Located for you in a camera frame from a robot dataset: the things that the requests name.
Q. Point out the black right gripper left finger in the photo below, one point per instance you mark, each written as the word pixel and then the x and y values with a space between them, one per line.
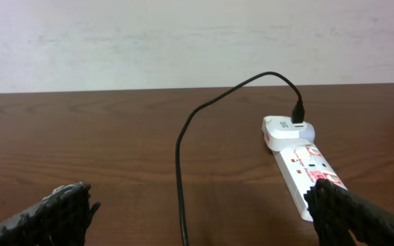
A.
pixel 61 218

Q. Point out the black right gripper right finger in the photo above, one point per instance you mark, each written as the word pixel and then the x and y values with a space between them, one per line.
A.
pixel 342 218

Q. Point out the white power strip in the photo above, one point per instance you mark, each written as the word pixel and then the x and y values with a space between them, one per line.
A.
pixel 301 167

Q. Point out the white USB wall charger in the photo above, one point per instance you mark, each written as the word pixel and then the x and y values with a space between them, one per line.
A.
pixel 279 132

